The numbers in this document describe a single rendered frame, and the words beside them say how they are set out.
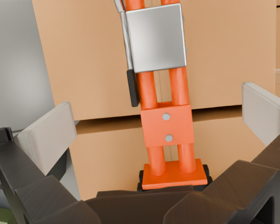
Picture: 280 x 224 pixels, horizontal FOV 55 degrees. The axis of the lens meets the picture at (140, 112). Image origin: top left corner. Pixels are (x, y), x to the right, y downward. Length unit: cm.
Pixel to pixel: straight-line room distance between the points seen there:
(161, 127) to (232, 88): 20
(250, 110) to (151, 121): 16
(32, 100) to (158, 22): 137
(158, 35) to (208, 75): 20
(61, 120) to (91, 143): 34
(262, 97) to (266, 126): 2
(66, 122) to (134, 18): 16
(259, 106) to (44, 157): 13
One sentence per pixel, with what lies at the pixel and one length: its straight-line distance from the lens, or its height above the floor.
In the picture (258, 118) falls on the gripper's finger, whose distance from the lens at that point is 18.
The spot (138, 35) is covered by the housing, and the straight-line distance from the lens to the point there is 31.
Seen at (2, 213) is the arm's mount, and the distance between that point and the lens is 94.
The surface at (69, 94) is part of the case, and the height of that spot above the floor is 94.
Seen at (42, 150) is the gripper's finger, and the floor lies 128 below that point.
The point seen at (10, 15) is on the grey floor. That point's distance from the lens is 162.
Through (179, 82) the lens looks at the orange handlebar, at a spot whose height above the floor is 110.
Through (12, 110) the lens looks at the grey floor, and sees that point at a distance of 170.
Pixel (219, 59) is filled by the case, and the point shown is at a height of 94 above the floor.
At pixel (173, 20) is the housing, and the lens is 31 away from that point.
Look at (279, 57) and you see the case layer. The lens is 95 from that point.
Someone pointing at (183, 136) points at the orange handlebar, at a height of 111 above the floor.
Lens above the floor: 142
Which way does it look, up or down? 73 degrees down
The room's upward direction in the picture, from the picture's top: 166 degrees counter-clockwise
